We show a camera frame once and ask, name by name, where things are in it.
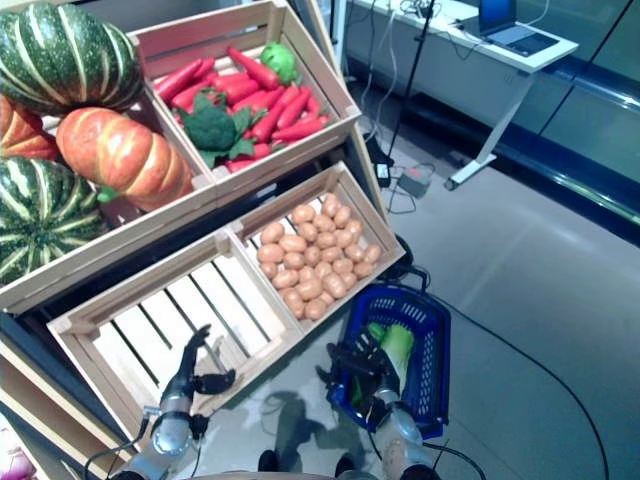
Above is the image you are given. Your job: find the black tripod stand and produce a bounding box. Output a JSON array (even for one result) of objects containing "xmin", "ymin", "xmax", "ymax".
[{"xmin": 367, "ymin": 0, "xmax": 437, "ymax": 174}]

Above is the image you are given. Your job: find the wooden display shelf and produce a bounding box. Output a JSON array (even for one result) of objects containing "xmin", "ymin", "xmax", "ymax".
[{"xmin": 0, "ymin": 0, "xmax": 409, "ymax": 480}]

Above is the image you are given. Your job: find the purple onion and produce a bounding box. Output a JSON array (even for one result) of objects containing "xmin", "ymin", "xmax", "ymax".
[{"xmin": 0, "ymin": 442, "xmax": 37, "ymax": 480}]

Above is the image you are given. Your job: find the wooden carrot crate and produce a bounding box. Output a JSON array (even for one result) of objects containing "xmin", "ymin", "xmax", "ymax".
[{"xmin": 125, "ymin": 0, "xmax": 362, "ymax": 194}]

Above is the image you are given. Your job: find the blue plastic shopping basket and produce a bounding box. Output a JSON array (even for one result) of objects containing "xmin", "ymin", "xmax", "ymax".
[{"xmin": 327, "ymin": 283, "xmax": 453, "ymax": 441}]

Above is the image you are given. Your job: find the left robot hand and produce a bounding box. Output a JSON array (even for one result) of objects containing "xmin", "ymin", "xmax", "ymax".
[{"xmin": 160, "ymin": 323, "xmax": 238, "ymax": 400}]

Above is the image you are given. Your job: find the wide wooden slat crate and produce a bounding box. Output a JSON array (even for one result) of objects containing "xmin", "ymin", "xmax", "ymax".
[{"xmin": 46, "ymin": 232, "xmax": 306, "ymax": 436}]

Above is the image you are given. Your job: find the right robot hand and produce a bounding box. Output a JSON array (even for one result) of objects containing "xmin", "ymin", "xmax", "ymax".
[{"xmin": 315, "ymin": 329, "xmax": 400, "ymax": 397}]

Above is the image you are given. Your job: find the large wooden pumpkin crate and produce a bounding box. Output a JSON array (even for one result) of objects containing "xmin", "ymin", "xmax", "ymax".
[{"xmin": 0, "ymin": 89, "xmax": 219, "ymax": 314}]

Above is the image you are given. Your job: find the elongated orange pumpkin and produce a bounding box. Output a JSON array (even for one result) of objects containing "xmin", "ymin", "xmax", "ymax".
[{"xmin": 55, "ymin": 107, "xmax": 195, "ymax": 212}]

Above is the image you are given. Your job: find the open grey laptop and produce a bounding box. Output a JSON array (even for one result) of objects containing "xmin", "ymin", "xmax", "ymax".
[{"xmin": 479, "ymin": 0, "xmax": 559, "ymax": 57}]

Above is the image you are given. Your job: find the green striped pumpkin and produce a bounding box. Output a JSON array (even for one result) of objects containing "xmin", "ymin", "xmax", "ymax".
[
  {"xmin": 0, "ymin": 155, "xmax": 109, "ymax": 286},
  {"xmin": 0, "ymin": 3, "xmax": 144, "ymax": 114}
]

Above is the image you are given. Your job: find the grey metal store shelving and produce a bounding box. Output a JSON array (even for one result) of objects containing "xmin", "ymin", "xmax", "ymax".
[{"xmin": 344, "ymin": 0, "xmax": 640, "ymax": 226}]

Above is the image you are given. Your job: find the black floor cable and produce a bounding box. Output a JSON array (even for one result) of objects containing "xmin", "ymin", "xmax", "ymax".
[{"xmin": 399, "ymin": 264, "xmax": 610, "ymax": 480}]

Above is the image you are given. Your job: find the light green bell pepper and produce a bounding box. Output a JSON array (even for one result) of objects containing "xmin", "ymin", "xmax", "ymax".
[{"xmin": 258, "ymin": 42, "xmax": 300, "ymax": 85}]

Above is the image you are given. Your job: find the long napa cabbage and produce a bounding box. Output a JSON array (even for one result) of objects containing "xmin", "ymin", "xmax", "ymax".
[{"xmin": 382, "ymin": 323, "xmax": 416, "ymax": 396}]

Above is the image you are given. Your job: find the red-orange plastic carrot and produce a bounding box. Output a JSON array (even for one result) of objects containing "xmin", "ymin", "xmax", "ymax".
[
  {"xmin": 249, "ymin": 85, "xmax": 300, "ymax": 144},
  {"xmin": 226, "ymin": 46, "xmax": 280, "ymax": 91},
  {"xmin": 153, "ymin": 57, "xmax": 204, "ymax": 101},
  {"xmin": 271, "ymin": 115, "xmax": 330, "ymax": 142},
  {"xmin": 276, "ymin": 87, "xmax": 312, "ymax": 130}
]

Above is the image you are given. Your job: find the grey power box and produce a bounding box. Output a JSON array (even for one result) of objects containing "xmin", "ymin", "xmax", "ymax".
[{"xmin": 398, "ymin": 168, "xmax": 432, "ymax": 197}]

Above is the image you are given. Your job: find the white desk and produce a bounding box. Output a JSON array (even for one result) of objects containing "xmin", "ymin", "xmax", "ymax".
[{"xmin": 344, "ymin": 0, "xmax": 580, "ymax": 192}]

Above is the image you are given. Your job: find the round orange pumpkin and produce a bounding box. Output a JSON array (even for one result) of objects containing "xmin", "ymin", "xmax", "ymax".
[{"xmin": 0, "ymin": 94, "xmax": 60, "ymax": 162}]

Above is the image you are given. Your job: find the dark green broccoli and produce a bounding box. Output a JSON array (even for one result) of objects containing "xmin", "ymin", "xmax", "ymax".
[{"xmin": 177, "ymin": 94, "xmax": 256, "ymax": 169}]

